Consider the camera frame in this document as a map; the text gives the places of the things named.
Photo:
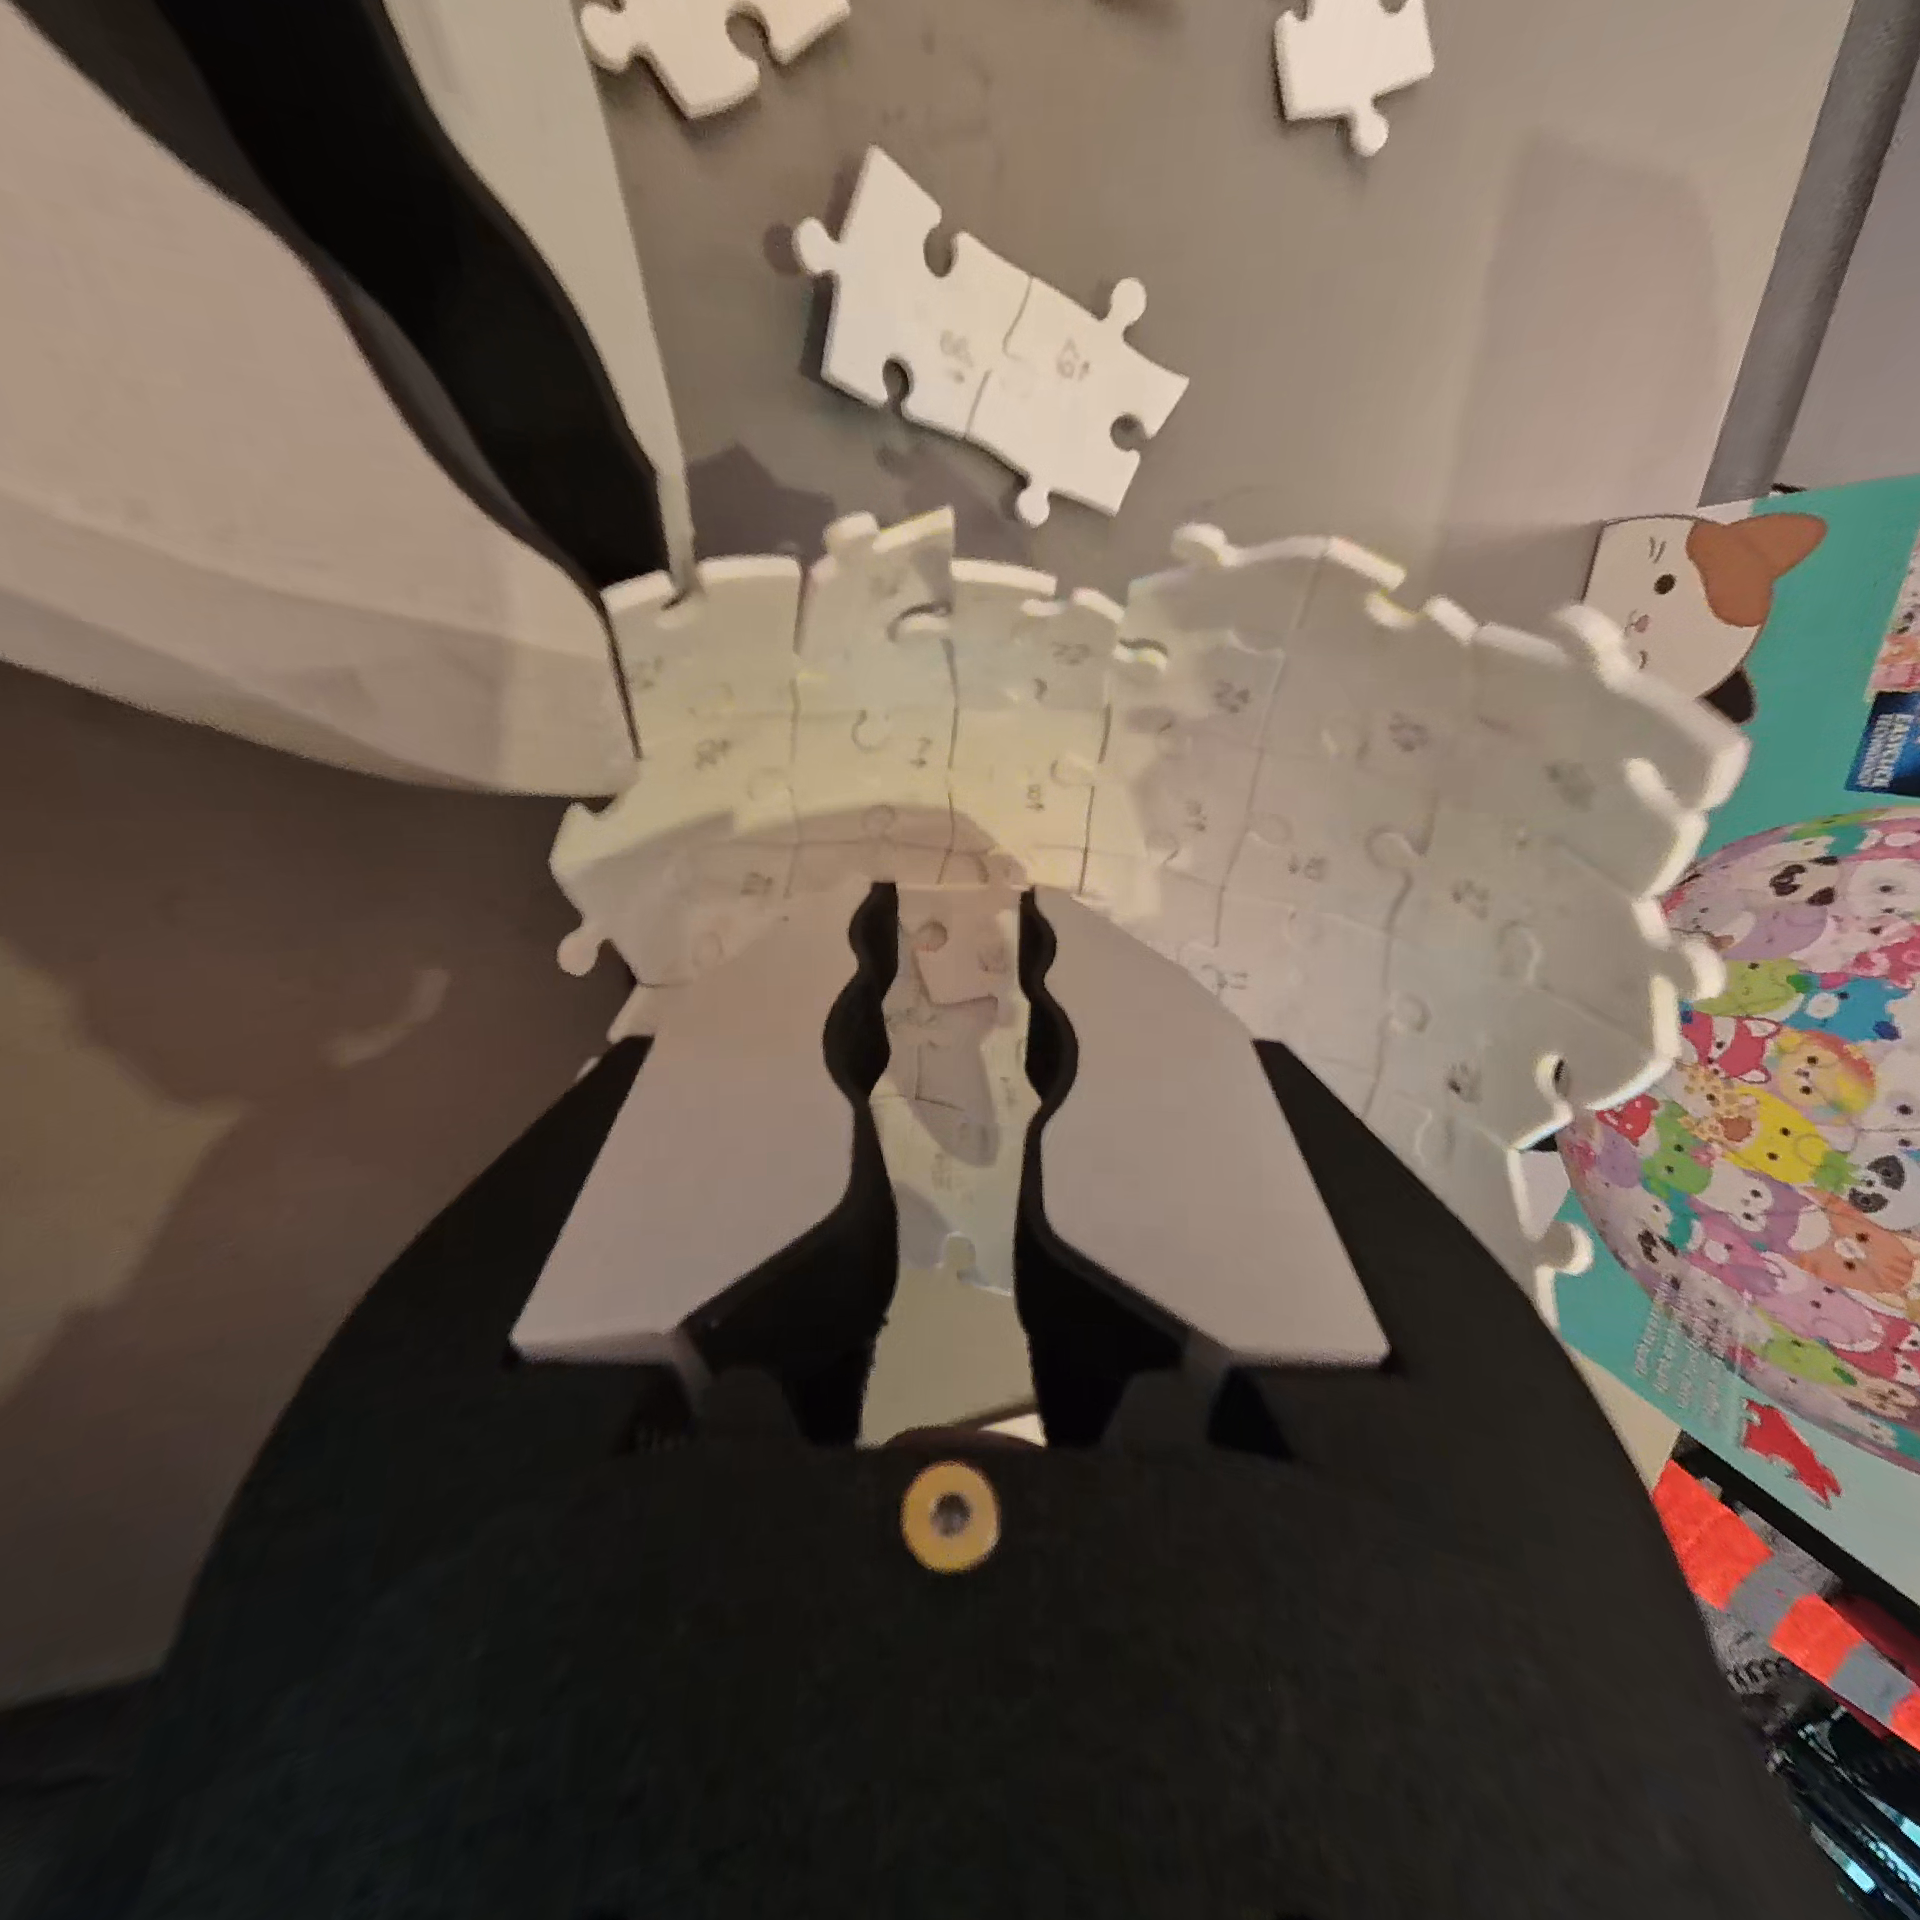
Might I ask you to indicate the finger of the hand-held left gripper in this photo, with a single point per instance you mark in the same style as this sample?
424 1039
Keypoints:
556 212
211 452

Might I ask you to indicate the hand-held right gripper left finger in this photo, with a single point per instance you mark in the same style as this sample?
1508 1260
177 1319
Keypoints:
706 1188

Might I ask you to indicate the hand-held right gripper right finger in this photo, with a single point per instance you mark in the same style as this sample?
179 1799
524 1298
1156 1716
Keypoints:
1200 1188

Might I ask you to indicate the partly built white puzzle ball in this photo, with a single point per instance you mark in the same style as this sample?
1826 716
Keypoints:
1291 781

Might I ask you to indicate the white puzzle piece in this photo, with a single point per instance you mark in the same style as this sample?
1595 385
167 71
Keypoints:
1352 60
706 46

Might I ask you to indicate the loose white puzzle pieces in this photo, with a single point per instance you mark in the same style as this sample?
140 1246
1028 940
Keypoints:
989 332

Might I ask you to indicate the colourful puzzle ball box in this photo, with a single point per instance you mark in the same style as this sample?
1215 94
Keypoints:
1801 990

